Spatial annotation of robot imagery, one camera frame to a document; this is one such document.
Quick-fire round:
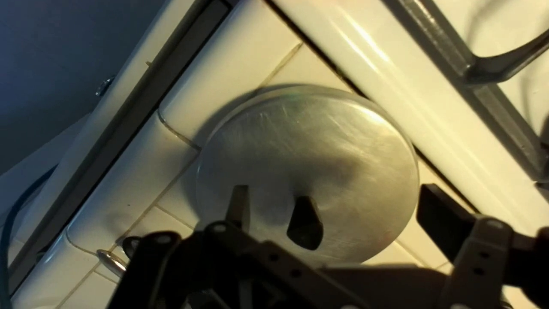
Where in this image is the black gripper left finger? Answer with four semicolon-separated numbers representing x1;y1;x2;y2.
226;186;251;231

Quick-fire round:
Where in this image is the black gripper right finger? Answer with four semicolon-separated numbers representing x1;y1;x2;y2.
416;185;514;275

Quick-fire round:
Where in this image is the round metal pot lid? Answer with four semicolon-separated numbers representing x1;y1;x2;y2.
195;87;421;265

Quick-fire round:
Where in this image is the white gas stove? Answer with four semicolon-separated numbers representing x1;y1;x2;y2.
3;0;549;309

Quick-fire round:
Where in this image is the black right stove grate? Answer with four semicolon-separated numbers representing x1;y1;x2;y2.
383;0;549;195

